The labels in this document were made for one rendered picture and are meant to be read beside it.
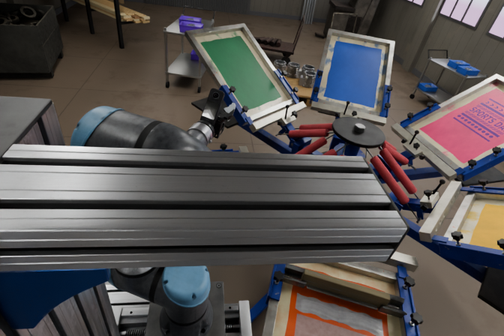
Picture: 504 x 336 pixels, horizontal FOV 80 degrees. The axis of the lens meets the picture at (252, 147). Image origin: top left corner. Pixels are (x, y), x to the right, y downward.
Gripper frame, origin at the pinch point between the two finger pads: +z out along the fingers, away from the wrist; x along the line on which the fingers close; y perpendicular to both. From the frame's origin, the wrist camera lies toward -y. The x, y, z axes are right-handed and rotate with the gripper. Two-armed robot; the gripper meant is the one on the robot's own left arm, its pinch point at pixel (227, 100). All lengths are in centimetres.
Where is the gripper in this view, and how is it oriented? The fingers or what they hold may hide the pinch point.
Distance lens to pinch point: 112.4
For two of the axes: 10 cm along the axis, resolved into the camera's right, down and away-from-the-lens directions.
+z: 3.0, -5.3, 7.9
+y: -2.5, 7.6, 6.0
